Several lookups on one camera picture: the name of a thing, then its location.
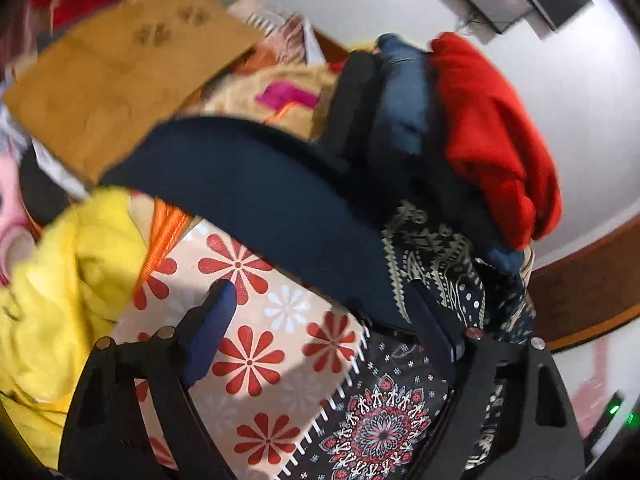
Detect navy patterned hooded jacket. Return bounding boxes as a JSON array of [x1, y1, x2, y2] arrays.
[[382, 199, 539, 470]]

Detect plain navy blue garment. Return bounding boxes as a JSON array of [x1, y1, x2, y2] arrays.
[[101, 35, 517, 316]]

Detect yellow cloth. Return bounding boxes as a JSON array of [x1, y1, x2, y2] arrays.
[[1, 188, 148, 468]]

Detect patchwork patterned bed quilt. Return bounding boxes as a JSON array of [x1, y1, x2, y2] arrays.
[[113, 221, 448, 479]]

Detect red folded garment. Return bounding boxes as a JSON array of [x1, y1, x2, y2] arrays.
[[431, 32, 562, 249]]

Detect black folded garment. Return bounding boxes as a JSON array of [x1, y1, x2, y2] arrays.
[[320, 51, 383, 158]]

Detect brown wooden lap board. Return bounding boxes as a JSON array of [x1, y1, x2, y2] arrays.
[[3, 0, 262, 183]]

